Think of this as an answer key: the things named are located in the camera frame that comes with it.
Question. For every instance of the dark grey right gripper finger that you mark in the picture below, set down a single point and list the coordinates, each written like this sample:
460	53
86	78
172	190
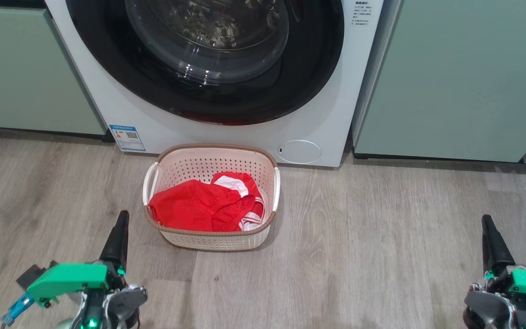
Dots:
495	251

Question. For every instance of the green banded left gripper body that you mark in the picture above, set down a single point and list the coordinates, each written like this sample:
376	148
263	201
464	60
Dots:
71	278

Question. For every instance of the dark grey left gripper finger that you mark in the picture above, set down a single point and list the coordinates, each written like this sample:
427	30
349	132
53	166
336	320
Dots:
117	246

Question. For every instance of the red garment with white trim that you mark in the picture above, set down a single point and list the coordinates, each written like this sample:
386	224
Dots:
190	205

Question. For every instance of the dark grey washing machine door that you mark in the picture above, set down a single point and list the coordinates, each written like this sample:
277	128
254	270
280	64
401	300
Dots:
153	91

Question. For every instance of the beige perforated laundry basket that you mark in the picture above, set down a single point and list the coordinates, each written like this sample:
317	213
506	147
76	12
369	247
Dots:
208	240

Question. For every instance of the white washing machine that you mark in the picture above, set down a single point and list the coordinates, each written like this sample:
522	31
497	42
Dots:
244	137

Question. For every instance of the white blue label box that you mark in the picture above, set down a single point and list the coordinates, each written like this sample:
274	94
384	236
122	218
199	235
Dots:
127	138

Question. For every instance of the wide pale green cabinet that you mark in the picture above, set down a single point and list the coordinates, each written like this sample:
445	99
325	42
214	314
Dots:
450	82

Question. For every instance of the round white filter cover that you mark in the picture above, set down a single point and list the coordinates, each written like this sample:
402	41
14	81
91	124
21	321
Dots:
299	151

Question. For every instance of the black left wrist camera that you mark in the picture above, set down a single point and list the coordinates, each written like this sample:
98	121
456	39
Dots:
30	275

